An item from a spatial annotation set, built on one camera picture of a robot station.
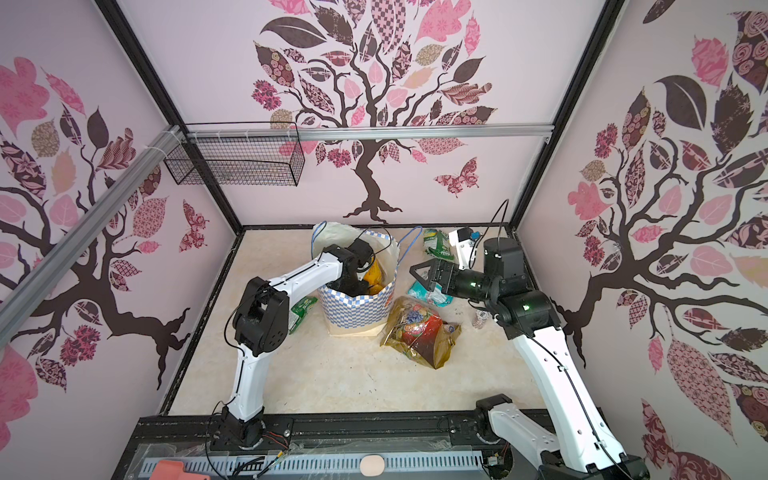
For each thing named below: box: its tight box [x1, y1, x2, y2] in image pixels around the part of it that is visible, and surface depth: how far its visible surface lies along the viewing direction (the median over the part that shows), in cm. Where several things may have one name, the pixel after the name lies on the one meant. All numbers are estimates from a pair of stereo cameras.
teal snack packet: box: [407, 280, 454, 307], surface depth 97 cm
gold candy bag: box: [380, 296, 461, 370], surface depth 87 cm
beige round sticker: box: [360, 455, 385, 477], surface depth 70 cm
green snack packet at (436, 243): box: [423, 229, 455, 261], surface depth 110 cm
